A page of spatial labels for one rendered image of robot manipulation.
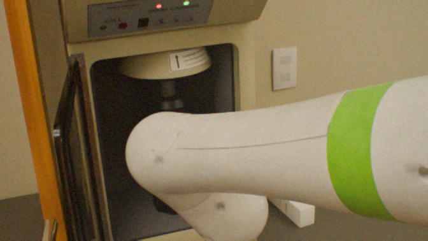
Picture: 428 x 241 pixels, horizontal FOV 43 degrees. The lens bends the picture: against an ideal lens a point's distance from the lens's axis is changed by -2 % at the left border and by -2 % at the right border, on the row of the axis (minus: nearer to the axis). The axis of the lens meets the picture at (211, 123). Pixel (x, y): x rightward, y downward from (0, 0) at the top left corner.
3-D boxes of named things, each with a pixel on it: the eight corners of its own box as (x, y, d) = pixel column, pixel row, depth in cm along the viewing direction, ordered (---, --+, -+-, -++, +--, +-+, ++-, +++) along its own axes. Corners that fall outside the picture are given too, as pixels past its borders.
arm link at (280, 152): (377, 242, 48) (416, 142, 53) (307, 166, 43) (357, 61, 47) (153, 211, 76) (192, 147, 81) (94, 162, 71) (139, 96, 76)
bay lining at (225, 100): (96, 183, 124) (74, 30, 110) (205, 163, 131) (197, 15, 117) (113, 243, 103) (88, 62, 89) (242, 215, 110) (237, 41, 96)
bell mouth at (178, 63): (111, 58, 109) (108, 32, 107) (197, 47, 114) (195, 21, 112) (127, 85, 93) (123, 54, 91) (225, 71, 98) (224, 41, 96)
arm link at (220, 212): (237, 277, 75) (295, 223, 75) (178, 229, 70) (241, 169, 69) (207, 226, 88) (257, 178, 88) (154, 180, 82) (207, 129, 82)
